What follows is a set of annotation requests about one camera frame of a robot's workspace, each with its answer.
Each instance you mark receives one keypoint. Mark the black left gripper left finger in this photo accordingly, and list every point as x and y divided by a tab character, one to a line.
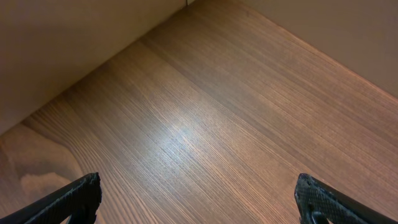
75	203

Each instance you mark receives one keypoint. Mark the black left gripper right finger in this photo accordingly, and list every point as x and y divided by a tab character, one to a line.
319	203

